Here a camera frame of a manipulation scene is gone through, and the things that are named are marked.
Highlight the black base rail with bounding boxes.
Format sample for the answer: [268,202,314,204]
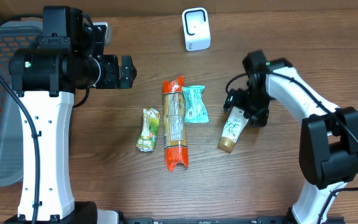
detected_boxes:
[118,216,293,224]

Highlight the green yellow snack packet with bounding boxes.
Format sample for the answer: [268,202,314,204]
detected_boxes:
[136,108,160,152]

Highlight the grey plastic shopping basket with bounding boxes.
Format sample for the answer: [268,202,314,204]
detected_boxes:
[0,21,42,187]

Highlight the teal wipes packet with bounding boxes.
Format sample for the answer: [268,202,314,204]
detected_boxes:
[182,85,209,123]

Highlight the orange spaghetti package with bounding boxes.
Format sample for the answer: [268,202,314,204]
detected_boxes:
[162,76,188,172]

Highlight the white shampoo tube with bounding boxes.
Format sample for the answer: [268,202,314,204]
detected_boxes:
[218,106,249,153]

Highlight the white barcode scanner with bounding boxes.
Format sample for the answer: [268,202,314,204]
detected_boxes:
[181,7,211,52]

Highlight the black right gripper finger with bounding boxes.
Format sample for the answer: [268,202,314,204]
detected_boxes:
[223,88,244,112]
[244,106,269,128]

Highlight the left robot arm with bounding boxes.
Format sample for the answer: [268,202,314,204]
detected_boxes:
[9,6,137,223]

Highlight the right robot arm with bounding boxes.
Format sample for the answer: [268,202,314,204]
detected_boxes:
[218,50,358,223]

